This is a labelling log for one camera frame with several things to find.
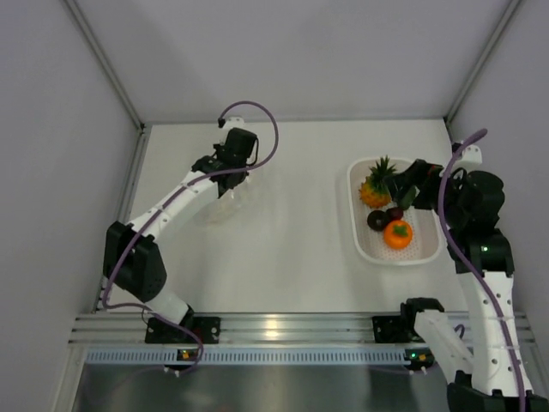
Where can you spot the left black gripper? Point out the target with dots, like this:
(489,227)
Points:
(217,146)

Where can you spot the fake dark round fruit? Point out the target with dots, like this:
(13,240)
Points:
(378,220)

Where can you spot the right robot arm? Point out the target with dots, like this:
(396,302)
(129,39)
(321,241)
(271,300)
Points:
(488,374)

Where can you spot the white perforated plastic basket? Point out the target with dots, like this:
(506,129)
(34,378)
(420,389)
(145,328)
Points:
(427,239)

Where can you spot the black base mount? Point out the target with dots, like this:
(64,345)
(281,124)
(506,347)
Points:
(205,328)
(393,329)

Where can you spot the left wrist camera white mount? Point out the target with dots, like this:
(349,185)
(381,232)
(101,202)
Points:
(230,122)

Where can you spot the right aluminium frame post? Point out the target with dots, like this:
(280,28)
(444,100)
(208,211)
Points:
(490,45)

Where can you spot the fake dark purple fruit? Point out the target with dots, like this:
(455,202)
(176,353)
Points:
(395,213)

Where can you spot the clear polka dot zip bag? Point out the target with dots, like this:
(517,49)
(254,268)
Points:
(232,202)

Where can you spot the aluminium frame post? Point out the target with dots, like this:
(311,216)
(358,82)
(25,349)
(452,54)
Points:
(490,45)
(102,59)

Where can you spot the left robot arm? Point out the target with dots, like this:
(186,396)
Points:
(133,260)

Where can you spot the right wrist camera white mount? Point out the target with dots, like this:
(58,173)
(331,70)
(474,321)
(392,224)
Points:
(470,159)

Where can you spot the fake pineapple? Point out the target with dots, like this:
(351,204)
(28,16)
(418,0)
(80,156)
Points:
(377,184)

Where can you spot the aluminium mounting rail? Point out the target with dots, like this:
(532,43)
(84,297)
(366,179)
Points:
(236,328)

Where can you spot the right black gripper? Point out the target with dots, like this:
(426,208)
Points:
(425,176)

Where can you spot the white slotted cable duct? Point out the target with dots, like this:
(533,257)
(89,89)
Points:
(219,356)

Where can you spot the fake orange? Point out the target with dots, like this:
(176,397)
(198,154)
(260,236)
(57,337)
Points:
(398,235)

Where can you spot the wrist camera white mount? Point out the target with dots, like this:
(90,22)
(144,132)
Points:
(230,122)
(470,159)

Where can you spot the left aluminium frame post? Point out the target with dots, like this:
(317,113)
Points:
(102,59)

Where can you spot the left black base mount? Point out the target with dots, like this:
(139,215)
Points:
(205,328)

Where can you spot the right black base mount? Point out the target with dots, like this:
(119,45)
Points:
(393,329)

